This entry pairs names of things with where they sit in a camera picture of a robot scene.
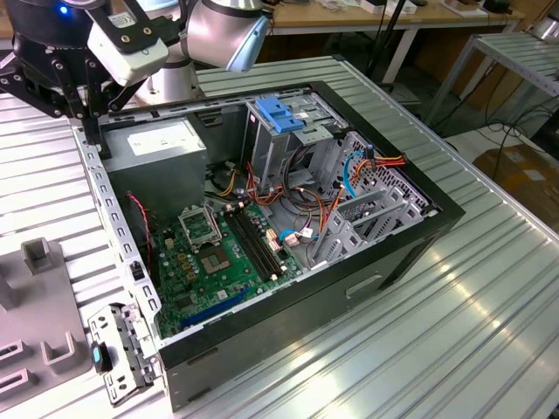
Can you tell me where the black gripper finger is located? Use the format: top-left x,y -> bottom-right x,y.
85,58 -> 141,148
0,55 -> 96,148

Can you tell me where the red orange power wire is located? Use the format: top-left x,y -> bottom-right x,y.
365,145 -> 408,170

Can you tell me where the grey metal disk bay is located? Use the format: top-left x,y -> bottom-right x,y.
305,130 -> 438,270

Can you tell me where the grey power supply unit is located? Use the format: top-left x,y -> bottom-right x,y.
100,117 -> 209,228

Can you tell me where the CPU socket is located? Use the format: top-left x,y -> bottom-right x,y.
176,208 -> 224,252

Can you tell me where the grey metal drive cage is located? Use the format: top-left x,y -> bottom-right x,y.
239,89 -> 350,193

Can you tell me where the blue plastic drive latch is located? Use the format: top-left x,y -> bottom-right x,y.
255,96 -> 307,134

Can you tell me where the metal socket cover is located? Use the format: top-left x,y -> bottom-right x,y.
177,208 -> 224,252

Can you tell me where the dark square chipset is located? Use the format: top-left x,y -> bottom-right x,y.
199,249 -> 229,277

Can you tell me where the black RAM slot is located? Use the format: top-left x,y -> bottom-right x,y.
224,212 -> 273,283
238,209 -> 286,278
233,210 -> 281,279
229,211 -> 277,281

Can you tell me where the grey parts rack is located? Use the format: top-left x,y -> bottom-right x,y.
0,237 -> 91,392

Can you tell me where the green motherboard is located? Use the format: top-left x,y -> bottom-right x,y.
150,203 -> 307,340

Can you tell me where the blue expansion slot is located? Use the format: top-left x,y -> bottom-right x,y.
181,285 -> 252,328

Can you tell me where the blue black release latch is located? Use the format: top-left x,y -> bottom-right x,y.
89,341 -> 114,373

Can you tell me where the black open PC case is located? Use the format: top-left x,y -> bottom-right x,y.
68,79 -> 466,414

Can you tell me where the flat brown carton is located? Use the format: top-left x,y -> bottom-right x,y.
473,146 -> 559,219

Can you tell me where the metal slat table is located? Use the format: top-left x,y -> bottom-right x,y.
425,32 -> 559,127

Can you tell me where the silver metal cylinder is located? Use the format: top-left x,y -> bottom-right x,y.
535,17 -> 559,43

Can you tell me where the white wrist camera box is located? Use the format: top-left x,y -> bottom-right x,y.
86,0 -> 170,87

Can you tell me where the red black twisted wire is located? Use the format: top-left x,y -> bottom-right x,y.
125,191 -> 155,268

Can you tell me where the yellow black wire bundle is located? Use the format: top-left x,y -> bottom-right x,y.
204,159 -> 242,200

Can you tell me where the orange wire bundle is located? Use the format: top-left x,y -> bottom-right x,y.
244,161 -> 346,239

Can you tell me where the blue wire white plug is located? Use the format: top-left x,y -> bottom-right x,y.
277,226 -> 316,251

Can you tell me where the blue flat data wire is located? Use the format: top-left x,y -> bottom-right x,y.
342,150 -> 372,200

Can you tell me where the metal card retention bracket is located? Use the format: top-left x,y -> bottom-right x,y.
86,303 -> 165,407

